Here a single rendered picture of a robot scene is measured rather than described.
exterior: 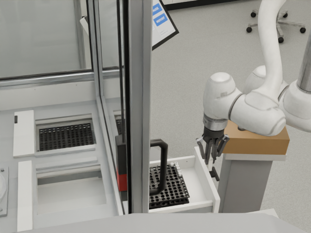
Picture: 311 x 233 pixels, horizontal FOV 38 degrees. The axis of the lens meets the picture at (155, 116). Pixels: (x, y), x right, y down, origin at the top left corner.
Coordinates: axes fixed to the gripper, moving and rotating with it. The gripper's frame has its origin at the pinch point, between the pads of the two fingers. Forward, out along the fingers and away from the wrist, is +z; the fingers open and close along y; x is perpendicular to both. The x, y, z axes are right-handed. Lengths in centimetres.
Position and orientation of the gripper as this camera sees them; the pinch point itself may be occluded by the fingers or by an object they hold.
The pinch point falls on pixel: (209, 162)
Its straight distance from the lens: 180.7
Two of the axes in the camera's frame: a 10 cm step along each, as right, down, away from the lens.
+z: -0.2, 7.7, 6.4
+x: 2.1, 6.3, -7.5
